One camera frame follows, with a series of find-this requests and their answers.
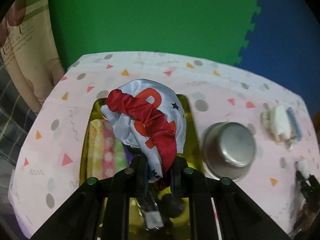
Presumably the blue foam mat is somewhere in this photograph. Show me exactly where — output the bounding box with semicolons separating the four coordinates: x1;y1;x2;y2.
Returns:
236;0;319;116

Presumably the green foam mat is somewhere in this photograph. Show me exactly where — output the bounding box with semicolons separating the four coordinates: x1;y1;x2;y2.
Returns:
49;0;261;67

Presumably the white knitted glove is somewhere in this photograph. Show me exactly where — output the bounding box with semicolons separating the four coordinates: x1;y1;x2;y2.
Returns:
260;105;292;144

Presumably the steel bowl upside down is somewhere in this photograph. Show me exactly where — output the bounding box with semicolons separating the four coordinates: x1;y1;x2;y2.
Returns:
202;122;257;181

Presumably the pink patterned tablecloth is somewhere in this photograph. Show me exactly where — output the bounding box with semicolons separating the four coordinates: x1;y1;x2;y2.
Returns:
9;52;319;237

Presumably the blue rolled towel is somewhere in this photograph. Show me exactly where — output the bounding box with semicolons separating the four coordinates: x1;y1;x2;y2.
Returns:
286;107;303;141

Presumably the beige printed curtain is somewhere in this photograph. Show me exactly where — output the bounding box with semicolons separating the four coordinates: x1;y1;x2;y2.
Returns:
1;0;65;114

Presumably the cream cloth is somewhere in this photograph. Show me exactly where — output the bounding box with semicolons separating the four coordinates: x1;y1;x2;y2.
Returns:
296;159;310;180

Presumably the white red satin cloth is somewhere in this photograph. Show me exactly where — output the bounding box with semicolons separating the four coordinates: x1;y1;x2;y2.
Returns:
101;79;187;182

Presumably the plaid blanket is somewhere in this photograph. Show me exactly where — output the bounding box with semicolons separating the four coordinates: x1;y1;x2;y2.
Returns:
0;57;38;165

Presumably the striped dotted plush towel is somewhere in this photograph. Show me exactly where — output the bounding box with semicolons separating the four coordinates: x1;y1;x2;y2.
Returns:
86;119;129;180

